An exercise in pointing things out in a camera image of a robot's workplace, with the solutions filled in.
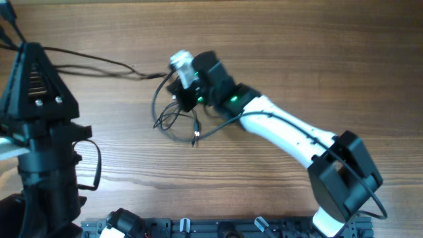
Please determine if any thick black usb cable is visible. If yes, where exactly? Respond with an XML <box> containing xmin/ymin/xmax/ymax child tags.
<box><xmin>153</xmin><ymin>95</ymin><xmax>201</xmax><ymax>147</ymax></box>

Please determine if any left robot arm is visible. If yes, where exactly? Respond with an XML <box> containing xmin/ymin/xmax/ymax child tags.
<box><xmin>1</xmin><ymin>43</ymin><xmax>102</xmax><ymax>237</ymax></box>

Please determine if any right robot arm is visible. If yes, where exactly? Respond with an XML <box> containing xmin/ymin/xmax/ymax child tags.
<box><xmin>167</xmin><ymin>50</ymin><xmax>383</xmax><ymax>237</ymax></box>

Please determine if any left camera black cable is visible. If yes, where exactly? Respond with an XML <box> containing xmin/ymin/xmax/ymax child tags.
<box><xmin>71</xmin><ymin>138</ymin><xmax>102</xmax><ymax>192</ymax></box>

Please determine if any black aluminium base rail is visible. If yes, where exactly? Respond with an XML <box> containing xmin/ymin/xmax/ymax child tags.
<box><xmin>81</xmin><ymin>217</ymin><xmax>375</xmax><ymax>238</ymax></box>

